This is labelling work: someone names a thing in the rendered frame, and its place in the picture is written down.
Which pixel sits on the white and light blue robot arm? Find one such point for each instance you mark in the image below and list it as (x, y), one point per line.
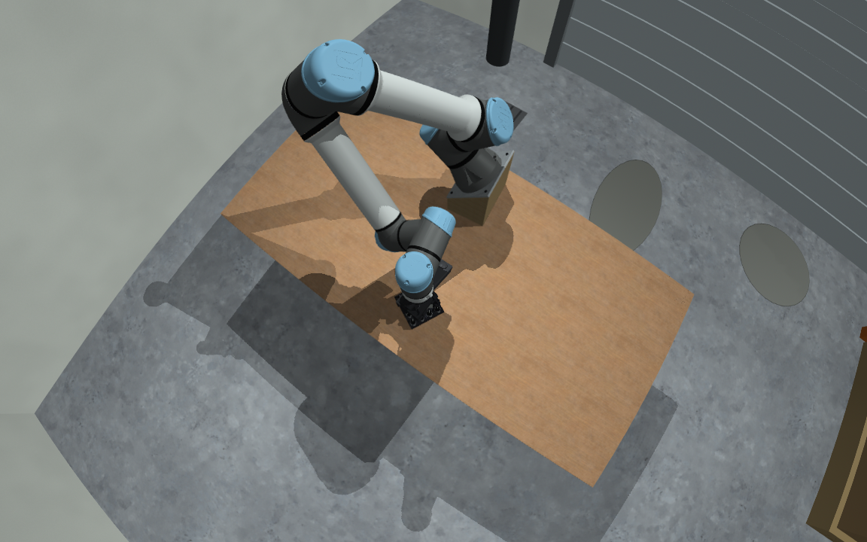
(339, 77)

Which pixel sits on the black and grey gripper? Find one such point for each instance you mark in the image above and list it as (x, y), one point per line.
(417, 309)

